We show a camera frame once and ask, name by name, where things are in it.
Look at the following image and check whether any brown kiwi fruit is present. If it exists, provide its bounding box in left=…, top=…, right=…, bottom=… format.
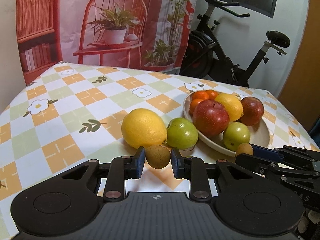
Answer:
left=235, top=143, right=254, bottom=156
left=145, top=145, right=171, bottom=169

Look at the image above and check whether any green apple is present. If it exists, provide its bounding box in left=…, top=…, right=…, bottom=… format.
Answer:
left=167, top=118, right=199, bottom=150
left=223, top=122, right=251, bottom=151

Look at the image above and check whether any large yellow lemon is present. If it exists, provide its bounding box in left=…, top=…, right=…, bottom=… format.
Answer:
left=121, top=108, right=167, bottom=149

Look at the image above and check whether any large red apple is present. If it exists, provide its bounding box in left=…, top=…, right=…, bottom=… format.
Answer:
left=240, top=96, right=264, bottom=126

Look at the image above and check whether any small red apple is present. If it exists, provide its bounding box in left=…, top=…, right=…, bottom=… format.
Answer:
left=193, top=100, right=230, bottom=138

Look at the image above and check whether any small orange tangerine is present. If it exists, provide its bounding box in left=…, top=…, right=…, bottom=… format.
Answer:
left=192, top=90, right=209, bottom=100
left=205, top=89, right=219, bottom=100

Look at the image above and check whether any beige round plate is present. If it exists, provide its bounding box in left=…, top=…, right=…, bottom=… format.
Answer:
left=183, top=93, right=270, bottom=157

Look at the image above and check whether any checkered floral tablecloth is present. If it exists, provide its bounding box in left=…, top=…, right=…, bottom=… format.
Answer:
left=1, top=63, right=318, bottom=239

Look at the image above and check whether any black exercise bike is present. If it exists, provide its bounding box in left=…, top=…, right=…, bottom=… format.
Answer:
left=179, top=0, right=291, bottom=88

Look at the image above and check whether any pink printed backdrop cloth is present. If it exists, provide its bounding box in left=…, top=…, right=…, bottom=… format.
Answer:
left=16, top=0, right=196, bottom=83

